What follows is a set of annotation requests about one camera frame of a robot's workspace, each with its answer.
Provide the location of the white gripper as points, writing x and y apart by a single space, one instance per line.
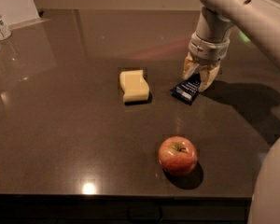
207 50

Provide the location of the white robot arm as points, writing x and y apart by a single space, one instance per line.
259 20

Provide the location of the dark blue rxbar wrapper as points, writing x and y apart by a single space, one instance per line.
187 90

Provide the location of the yellow sponge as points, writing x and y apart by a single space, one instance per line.
134 86

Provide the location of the white board leaning on wall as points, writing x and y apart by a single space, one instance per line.
20 13

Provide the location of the red apple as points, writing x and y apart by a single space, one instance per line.
177 156

